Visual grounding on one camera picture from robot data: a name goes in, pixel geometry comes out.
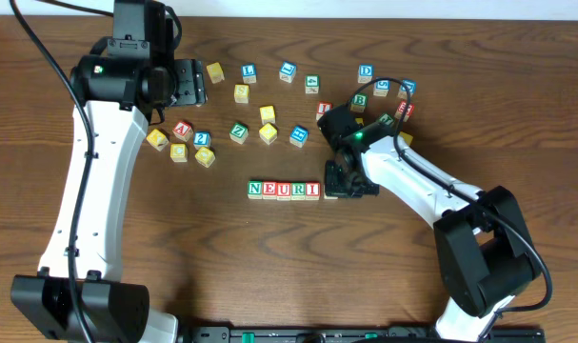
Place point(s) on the blue tilted L block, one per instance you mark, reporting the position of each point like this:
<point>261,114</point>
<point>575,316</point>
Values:
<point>287,72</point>

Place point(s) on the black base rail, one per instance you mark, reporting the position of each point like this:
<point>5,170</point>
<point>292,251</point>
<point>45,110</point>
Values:
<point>329,335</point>

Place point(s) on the yellow s block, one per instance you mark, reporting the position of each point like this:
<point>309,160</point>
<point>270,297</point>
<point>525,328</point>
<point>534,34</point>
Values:
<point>241,93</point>
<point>267,114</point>

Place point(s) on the blue D block right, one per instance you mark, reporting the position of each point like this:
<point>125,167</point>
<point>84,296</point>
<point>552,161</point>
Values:
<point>406,89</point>

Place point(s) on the blue 5 block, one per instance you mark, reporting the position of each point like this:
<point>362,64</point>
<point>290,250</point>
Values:
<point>381,87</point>

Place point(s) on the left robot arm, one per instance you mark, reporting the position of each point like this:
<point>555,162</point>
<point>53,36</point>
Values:
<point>119,89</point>

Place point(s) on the blue P block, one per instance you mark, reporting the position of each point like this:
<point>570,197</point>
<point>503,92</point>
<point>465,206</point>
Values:
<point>329,197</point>

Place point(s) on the green J block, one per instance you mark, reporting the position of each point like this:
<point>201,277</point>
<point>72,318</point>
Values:
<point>386,119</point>

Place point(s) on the yellow M block right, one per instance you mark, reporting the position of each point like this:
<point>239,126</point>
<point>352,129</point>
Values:
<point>407,137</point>

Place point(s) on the red i block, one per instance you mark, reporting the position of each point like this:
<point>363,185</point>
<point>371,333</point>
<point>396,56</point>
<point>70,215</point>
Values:
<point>322,108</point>
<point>313,191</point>

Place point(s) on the green 4 block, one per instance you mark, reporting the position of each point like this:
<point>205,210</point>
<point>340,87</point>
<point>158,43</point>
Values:
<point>312,84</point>

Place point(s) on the yellow Q block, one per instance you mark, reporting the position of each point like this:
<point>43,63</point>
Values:
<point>205,157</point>

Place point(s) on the yellow K block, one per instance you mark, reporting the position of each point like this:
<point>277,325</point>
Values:
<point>157,139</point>

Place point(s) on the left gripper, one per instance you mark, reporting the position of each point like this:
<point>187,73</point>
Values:
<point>189,82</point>

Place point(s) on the green Z block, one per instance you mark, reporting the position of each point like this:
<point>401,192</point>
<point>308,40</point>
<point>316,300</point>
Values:
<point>239,133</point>

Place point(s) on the red E block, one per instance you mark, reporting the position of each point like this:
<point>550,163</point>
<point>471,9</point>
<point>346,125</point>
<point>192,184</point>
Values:
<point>269,191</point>

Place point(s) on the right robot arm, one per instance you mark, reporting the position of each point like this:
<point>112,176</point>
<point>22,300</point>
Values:
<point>484,250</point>

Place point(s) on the green R block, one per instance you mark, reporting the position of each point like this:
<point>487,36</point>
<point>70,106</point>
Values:
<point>298,191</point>

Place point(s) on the green B block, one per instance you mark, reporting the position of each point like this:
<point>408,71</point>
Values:
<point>359,102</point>

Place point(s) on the red A block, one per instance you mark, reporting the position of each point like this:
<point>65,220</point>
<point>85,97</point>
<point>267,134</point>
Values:
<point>183,131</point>

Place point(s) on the green N block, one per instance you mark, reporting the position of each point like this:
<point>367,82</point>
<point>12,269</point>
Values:
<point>255,189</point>

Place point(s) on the red M block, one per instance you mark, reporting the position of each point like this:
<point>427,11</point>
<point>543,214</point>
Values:
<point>404,111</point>

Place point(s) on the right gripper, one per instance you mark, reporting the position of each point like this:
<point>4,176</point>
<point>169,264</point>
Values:
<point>348,186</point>

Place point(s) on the blue H block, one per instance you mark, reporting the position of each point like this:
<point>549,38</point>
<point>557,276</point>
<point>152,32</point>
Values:
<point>298,136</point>

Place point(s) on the red U block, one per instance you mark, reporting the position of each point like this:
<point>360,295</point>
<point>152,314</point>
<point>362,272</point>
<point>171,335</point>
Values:
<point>283,191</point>

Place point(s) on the blue D block top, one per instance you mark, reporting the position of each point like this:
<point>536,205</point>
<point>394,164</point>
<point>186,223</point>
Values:
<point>365,74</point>

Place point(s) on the yellow C block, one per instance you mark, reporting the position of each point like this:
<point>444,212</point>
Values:
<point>179,153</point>

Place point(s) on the blue d block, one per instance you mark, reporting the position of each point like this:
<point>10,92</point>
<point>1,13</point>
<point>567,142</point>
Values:
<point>365,74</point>
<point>406,89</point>

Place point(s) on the blue 2 block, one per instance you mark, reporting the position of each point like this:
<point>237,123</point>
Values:
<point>201,139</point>

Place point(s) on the yellow block top left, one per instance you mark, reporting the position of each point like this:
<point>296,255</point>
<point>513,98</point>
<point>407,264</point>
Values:
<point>215,72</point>

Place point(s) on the yellow O block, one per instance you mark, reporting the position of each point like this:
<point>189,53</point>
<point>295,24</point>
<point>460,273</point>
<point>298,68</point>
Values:
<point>268,133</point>

